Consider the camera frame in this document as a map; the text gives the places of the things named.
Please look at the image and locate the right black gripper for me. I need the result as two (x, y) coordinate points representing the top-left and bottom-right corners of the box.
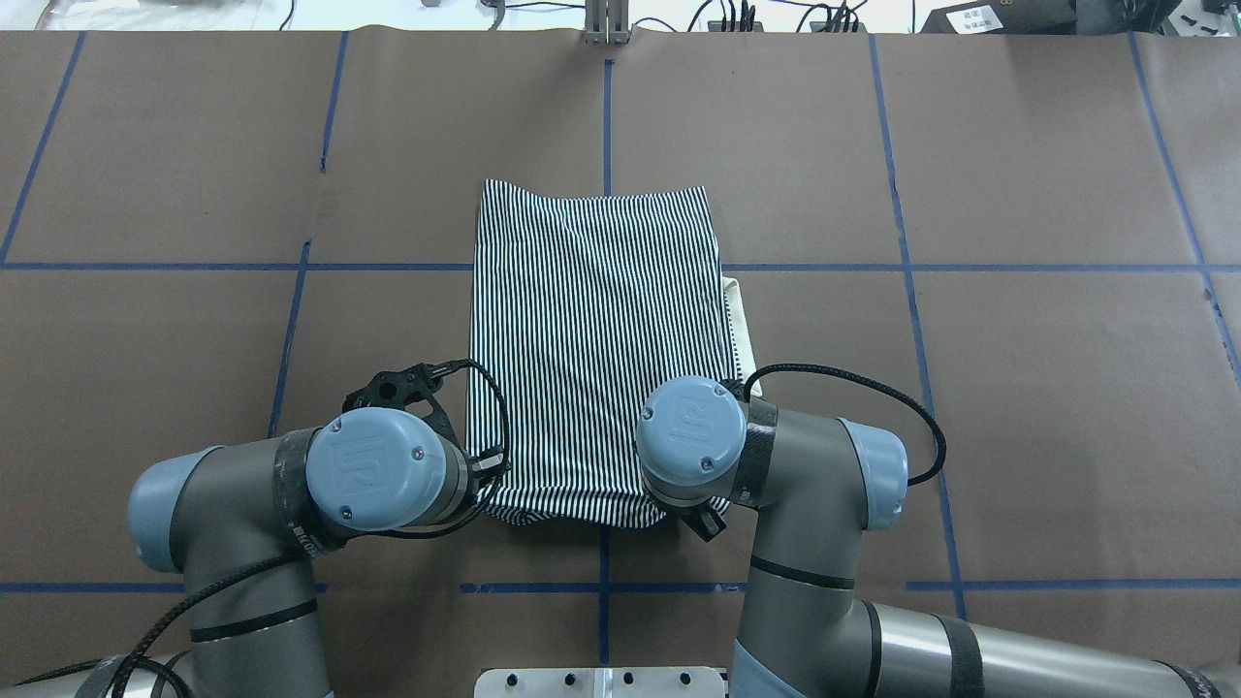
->
(669, 501), (727, 542)

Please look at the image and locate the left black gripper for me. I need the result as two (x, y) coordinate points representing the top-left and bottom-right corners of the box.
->
(457, 446), (510, 510)

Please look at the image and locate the navy white striped polo shirt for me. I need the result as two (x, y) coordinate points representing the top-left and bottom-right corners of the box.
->
(469, 178), (742, 529)

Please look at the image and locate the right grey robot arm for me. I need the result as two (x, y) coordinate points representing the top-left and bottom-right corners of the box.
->
(635, 376), (1239, 697)

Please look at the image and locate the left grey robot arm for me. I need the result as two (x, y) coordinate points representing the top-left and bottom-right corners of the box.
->
(2, 407), (511, 697)

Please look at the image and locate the black box with label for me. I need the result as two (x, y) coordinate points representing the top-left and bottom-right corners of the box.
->
(917, 1), (1077, 35)

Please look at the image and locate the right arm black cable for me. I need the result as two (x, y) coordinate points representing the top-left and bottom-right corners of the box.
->
(742, 364), (947, 488)

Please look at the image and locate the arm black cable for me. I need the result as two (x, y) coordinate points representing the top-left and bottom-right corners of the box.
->
(742, 364), (947, 488)
(19, 359), (513, 698)

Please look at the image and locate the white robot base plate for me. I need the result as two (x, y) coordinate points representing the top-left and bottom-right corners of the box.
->
(473, 666), (730, 697)

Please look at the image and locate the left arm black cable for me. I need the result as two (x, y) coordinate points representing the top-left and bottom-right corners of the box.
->
(19, 359), (513, 698)

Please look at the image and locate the aluminium frame post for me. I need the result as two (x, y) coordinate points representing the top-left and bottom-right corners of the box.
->
(582, 0), (632, 46)

